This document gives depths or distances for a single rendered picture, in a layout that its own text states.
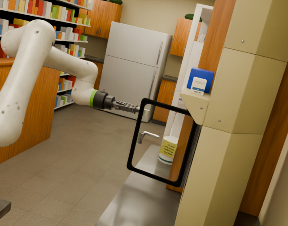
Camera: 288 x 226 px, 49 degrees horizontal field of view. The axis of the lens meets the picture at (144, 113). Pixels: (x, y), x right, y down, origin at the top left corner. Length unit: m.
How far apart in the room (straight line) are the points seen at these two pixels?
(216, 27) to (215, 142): 0.59
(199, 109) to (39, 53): 0.64
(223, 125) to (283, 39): 0.39
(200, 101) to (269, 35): 0.33
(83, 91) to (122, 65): 4.68
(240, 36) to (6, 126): 0.86
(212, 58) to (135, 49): 4.75
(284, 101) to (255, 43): 0.49
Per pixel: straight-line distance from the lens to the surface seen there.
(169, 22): 6.85
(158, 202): 1.59
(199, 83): 1.30
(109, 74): 6.43
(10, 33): 1.44
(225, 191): 1.37
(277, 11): 1.25
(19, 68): 1.24
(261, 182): 1.71
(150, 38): 6.20
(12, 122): 1.15
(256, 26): 1.21
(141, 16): 6.97
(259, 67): 1.24
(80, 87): 1.69
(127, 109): 1.62
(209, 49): 1.57
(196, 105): 1.21
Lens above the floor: 1.69
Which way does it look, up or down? 14 degrees down
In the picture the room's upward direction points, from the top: 13 degrees clockwise
